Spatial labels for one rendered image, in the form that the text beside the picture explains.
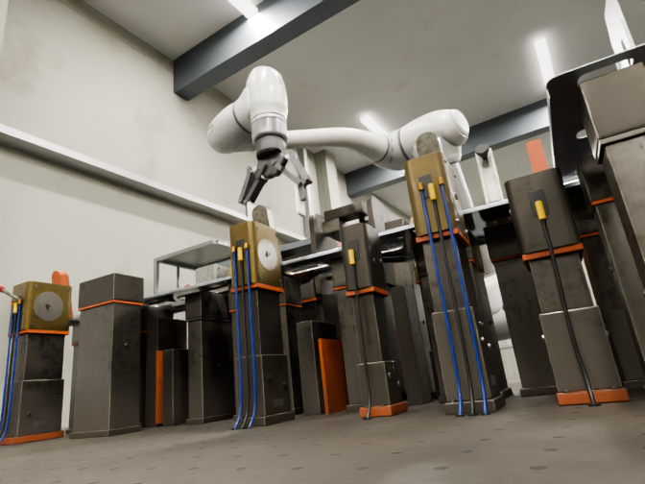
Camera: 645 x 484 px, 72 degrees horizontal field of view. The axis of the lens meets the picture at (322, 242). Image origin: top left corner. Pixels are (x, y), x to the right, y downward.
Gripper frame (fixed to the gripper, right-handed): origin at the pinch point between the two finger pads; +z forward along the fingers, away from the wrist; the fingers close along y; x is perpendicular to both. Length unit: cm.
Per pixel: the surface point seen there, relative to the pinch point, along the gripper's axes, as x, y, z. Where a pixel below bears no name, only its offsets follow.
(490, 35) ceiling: -390, -59, -319
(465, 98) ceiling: -498, -9, -319
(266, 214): 15.5, -7.7, 5.6
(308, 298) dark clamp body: -15.4, 2.0, 16.9
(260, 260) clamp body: 20.4, -9.1, 16.3
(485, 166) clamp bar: -15.7, -46.3, -4.2
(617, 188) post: 40, -60, 25
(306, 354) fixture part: 6.9, -8.8, 32.5
